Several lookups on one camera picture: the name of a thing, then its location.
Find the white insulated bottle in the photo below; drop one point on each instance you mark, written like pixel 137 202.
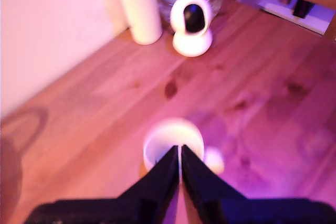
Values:
pixel 139 11

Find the dark small container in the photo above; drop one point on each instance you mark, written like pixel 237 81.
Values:
pixel 303 7

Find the small white round camera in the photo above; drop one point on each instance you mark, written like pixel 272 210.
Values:
pixel 191 44

